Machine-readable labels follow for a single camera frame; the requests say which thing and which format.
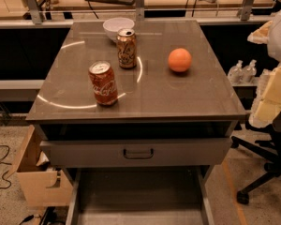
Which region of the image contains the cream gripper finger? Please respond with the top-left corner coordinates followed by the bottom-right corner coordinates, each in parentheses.
top-left (255, 63), bottom-right (281, 123)
top-left (247, 21), bottom-right (273, 44)

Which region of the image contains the orange fruit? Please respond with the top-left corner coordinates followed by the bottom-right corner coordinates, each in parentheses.
top-left (168, 48), bottom-right (192, 72)

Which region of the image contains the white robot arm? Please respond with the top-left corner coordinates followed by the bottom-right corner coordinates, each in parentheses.
top-left (247, 10), bottom-right (281, 128)

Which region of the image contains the grey drawer cabinet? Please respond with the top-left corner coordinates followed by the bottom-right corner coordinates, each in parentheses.
top-left (25, 19), bottom-right (247, 225)

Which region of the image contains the open grey middle drawer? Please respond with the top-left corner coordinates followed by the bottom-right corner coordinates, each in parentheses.
top-left (66, 167), bottom-right (215, 225)

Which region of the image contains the grey top drawer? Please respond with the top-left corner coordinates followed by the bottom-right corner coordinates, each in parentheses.
top-left (40, 138), bottom-right (231, 168)

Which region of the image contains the clear pump bottle right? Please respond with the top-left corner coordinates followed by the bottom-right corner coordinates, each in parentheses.
top-left (242, 59), bottom-right (257, 83)

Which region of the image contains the clear pump bottle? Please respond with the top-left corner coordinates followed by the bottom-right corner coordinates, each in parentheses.
top-left (228, 60), bottom-right (243, 83)
top-left (242, 59), bottom-right (257, 83)

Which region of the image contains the clear pump bottle left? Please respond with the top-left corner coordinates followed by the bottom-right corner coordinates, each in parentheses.
top-left (228, 60), bottom-right (243, 83)

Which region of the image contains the gold LaCroix can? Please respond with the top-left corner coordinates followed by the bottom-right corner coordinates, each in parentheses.
top-left (116, 28), bottom-right (137, 68)

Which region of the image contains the white bowl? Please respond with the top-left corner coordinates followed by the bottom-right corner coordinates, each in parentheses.
top-left (103, 17), bottom-right (135, 41)

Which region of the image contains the red Coca-Cola can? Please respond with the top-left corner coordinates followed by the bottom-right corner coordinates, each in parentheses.
top-left (88, 61), bottom-right (118, 106)

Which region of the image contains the cardboard box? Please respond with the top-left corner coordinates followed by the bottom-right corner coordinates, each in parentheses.
top-left (7, 126), bottom-right (73, 207)

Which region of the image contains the metal railing frame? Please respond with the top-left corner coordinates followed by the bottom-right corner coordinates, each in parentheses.
top-left (22, 0), bottom-right (281, 23)

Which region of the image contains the black floor cable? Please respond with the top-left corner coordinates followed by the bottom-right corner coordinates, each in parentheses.
top-left (0, 142), bottom-right (13, 204)

